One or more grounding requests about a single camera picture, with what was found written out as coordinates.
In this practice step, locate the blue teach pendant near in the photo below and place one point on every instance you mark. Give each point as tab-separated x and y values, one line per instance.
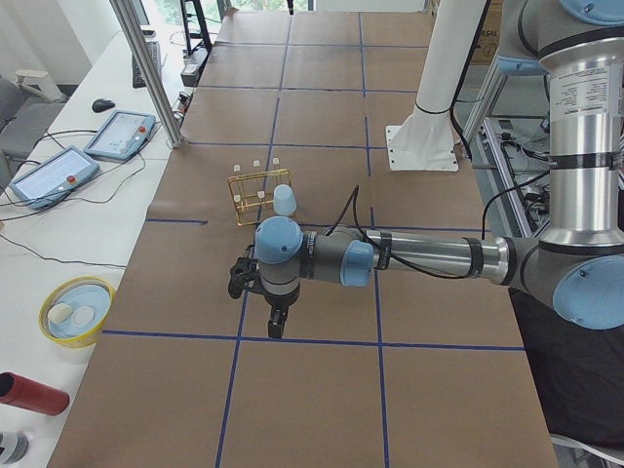
54	179

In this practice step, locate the red cylindrical bottle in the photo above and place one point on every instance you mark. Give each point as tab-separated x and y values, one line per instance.
24	393

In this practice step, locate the black computer mouse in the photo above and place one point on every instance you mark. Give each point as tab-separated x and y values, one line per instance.
102	104

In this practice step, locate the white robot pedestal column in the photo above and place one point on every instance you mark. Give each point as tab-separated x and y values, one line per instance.
456	26

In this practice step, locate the grey aluminium frame post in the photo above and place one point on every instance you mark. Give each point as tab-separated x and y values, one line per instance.
128	20

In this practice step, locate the blue teach pendant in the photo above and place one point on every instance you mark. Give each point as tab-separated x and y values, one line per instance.
54	179
122	136

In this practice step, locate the gold wire cup holder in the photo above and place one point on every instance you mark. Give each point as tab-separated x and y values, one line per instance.
252	192

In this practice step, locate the light blue plastic cup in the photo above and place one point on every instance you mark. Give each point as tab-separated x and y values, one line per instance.
284	202

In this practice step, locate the blue teach pendant far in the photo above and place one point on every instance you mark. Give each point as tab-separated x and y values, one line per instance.
122	136

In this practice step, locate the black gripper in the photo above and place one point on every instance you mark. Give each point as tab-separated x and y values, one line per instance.
279	301

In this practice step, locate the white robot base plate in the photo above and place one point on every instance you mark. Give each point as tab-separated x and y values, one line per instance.
421	148

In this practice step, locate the yellow bowl with blue lid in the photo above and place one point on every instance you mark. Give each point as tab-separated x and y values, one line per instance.
74	313

